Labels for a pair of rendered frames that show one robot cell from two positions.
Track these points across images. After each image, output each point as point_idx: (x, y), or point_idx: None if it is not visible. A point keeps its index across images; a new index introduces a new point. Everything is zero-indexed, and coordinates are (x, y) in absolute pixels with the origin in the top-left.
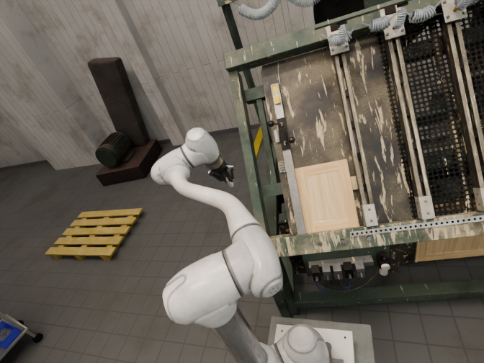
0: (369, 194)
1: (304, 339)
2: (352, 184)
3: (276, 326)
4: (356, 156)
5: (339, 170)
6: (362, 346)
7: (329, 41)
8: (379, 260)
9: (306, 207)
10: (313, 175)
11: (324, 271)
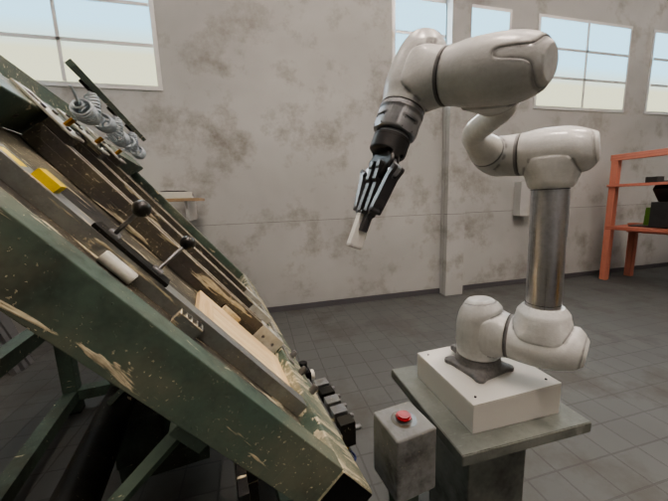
0: (251, 311)
1: (479, 297)
2: (234, 313)
3: (470, 443)
4: (212, 276)
5: (213, 304)
6: (417, 370)
7: (83, 105)
8: (307, 372)
9: None
10: (214, 321)
11: (345, 408)
